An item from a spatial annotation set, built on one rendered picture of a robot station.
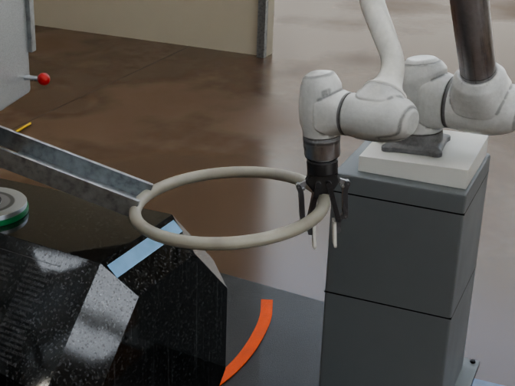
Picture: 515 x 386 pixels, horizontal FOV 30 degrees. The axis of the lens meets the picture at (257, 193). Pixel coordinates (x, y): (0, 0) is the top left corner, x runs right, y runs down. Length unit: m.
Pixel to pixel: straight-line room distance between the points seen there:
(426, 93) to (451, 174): 0.24
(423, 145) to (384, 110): 0.76
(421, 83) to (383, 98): 0.68
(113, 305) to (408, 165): 1.02
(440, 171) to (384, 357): 0.63
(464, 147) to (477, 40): 0.45
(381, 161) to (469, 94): 0.33
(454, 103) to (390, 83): 0.62
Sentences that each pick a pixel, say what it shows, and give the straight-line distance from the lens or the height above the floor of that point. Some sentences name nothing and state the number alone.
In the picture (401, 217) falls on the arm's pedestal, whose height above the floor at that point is 0.69.
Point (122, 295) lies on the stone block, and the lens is 2.29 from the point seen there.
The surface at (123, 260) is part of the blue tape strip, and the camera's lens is 2.33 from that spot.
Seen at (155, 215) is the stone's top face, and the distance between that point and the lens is 2.52.
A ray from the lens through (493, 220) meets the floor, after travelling 4.70.
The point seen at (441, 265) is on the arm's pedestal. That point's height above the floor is 0.57.
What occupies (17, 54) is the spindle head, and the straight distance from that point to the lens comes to 2.45.
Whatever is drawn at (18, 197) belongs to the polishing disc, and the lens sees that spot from 2.59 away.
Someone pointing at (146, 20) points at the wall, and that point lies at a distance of 7.78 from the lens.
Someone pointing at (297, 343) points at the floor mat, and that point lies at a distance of 3.49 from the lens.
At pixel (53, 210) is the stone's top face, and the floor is 0.80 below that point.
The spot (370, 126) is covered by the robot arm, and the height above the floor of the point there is 1.15.
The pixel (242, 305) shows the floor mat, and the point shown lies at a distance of 3.71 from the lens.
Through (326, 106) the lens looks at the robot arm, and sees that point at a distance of 2.22.
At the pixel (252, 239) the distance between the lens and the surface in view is 2.13.
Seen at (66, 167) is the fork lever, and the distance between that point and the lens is 2.50.
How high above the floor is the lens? 1.82
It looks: 22 degrees down
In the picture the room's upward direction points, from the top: 2 degrees clockwise
